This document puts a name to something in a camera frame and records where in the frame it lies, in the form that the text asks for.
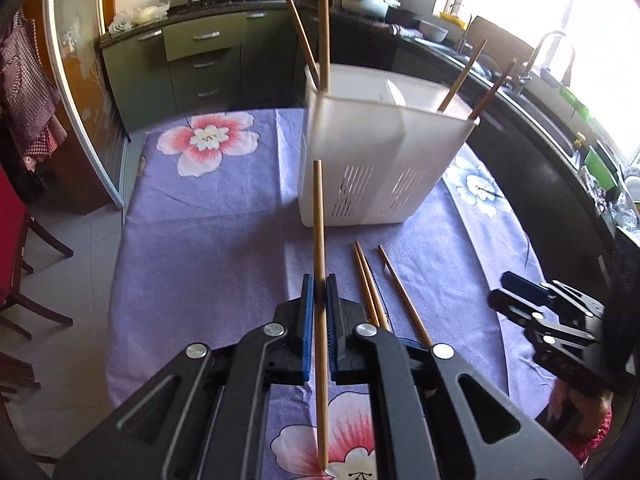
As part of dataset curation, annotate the light wooden chopstick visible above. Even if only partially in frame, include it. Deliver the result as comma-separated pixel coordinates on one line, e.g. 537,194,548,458
353,248,380,327
378,245,434,349
355,240,392,333
312,160,331,472
318,0,331,95
287,0,321,89

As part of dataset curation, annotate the steel sink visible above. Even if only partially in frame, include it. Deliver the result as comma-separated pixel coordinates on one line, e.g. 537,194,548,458
500,84,582,157

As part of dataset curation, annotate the green base cabinet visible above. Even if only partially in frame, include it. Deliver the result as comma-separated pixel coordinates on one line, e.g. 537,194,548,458
99,6,322,132

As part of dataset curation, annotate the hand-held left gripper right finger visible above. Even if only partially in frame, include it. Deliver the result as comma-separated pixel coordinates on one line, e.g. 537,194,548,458
325,275,584,480

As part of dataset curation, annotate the window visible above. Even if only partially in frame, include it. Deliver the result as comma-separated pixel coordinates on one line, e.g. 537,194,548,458
434,0,640,171

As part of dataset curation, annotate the white bowl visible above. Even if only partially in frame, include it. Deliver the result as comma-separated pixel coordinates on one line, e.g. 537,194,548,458
417,18,450,44

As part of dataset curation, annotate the small steel faucet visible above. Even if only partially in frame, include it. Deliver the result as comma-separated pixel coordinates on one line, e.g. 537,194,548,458
456,10,474,54

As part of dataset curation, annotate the red chair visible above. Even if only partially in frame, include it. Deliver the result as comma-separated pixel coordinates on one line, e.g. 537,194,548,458
0,164,76,342

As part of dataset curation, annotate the green sill container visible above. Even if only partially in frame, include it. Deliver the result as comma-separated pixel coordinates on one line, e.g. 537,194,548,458
559,84,594,122

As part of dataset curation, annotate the person's right hand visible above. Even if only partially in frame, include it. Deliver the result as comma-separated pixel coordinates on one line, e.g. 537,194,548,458
550,382,613,443

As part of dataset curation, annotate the gas stove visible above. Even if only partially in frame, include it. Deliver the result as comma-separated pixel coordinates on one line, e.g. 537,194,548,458
169,0,282,12

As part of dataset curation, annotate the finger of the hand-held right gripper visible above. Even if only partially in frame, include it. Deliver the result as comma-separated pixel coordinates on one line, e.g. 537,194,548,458
487,288,538,333
501,271,556,306

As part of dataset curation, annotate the green plastic bowl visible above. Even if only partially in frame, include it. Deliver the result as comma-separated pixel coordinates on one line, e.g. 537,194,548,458
582,144,619,189

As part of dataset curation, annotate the white plastic bag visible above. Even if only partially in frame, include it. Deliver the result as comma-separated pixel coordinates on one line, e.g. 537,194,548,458
107,0,172,37

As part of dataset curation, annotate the black cooking pot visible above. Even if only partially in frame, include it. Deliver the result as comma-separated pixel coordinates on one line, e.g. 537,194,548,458
384,7,426,29

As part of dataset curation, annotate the reddish brown chopstick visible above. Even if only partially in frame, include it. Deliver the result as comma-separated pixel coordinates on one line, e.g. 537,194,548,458
467,59,518,121
438,39,489,114

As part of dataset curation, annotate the tall steel faucet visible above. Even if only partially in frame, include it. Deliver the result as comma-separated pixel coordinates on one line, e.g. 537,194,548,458
514,29,576,97

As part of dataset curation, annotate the dish rack with plates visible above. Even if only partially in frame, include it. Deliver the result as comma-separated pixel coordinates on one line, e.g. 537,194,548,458
599,164,640,242

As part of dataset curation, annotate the white plastic utensil holder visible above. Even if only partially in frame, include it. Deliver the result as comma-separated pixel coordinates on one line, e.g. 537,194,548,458
298,64,481,229

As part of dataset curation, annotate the brown cutting board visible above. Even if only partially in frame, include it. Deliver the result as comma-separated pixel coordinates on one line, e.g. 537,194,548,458
467,14,534,69

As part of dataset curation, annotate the glass sliding door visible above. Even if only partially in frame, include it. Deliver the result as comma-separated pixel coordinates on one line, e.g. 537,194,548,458
42,0,132,209

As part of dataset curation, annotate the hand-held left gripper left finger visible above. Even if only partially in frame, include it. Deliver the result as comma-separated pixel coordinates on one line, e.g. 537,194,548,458
52,275,316,480

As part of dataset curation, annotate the purple floral tablecloth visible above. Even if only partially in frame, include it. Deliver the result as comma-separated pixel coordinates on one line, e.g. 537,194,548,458
105,107,562,480

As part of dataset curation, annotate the checkered apron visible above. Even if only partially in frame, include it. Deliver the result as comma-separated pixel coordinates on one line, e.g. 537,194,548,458
0,10,69,172

